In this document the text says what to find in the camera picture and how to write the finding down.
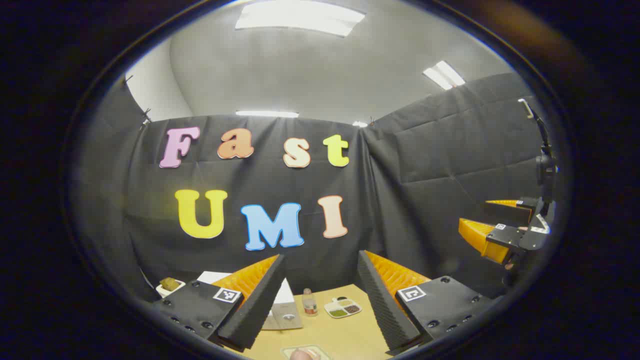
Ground thin black cable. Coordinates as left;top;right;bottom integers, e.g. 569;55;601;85
517;97;553;157

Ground white microwave oven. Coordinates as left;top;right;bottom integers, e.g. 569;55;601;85
196;270;304;331

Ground white speckled square plate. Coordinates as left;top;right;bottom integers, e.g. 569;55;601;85
281;344;332;360

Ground black backdrop cloth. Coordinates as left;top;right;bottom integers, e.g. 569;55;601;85
70;72;558;311

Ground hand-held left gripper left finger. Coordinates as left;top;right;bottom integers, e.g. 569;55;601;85
150;254;288;352

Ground clear plastic bottle red label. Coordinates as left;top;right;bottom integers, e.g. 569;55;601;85
302;288;319;317

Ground white toaster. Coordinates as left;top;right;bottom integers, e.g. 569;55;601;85
155;277;187;299

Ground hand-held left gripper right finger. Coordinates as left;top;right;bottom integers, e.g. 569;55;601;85
356;250;501;357

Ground white divided tray with grains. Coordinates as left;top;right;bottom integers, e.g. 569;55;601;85
323;297;363;319

